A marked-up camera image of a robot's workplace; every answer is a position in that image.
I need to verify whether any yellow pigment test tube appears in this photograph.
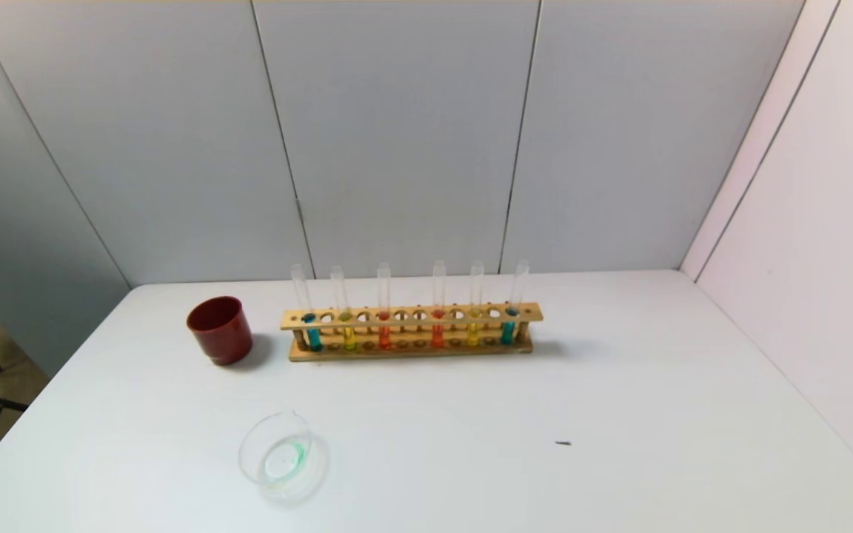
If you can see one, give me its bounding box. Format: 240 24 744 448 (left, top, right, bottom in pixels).
330 266 358 352
466 260 484 347

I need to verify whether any blue pigment test tube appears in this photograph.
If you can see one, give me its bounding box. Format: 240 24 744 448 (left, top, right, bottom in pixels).
501 259 530 346
291 264 324 352

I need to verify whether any wooden test tube rack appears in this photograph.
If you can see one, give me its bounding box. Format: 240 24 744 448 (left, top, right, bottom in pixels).
281 302 544 362

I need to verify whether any orange pigment test tube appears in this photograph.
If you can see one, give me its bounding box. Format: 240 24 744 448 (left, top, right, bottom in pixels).
377 262 392 350
432 260 446 349

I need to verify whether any clear glass beaker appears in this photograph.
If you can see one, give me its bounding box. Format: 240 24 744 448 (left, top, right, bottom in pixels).
238 411 330 509

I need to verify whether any red plastic cup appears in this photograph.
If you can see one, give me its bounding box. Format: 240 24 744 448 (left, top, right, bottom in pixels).
187 296 254 366

